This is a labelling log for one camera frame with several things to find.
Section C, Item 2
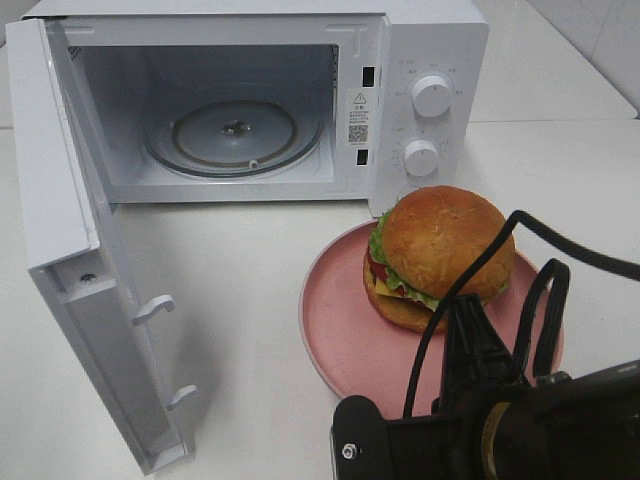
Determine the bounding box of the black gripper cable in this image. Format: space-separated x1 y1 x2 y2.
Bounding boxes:
402 209 640 419

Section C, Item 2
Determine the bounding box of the white microwave door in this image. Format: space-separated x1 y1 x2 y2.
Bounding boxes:
6 18 196 473

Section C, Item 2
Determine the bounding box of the white microwave oven body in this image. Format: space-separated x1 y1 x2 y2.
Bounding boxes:
19 1 489 215

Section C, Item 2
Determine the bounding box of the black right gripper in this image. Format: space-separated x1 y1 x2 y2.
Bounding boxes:
387 294 639 479

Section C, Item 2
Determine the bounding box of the pink round plate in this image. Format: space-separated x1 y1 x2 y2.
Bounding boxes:
299 221 538 419

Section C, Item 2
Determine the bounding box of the upper white microwave knob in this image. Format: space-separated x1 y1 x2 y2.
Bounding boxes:
410 73 452 118

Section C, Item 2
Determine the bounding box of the white microwave knob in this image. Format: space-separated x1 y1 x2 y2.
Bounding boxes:
410 73 452 118
403 139 439 177

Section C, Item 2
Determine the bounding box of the glass microwave turntable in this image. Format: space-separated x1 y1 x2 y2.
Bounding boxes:
144 83 328 179

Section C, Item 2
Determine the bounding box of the lower white microwave knob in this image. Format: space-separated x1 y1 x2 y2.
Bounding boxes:
403 139 439 177

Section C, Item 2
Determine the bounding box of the burger with lettuce and cheese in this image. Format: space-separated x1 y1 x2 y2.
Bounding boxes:
363 186 506 333

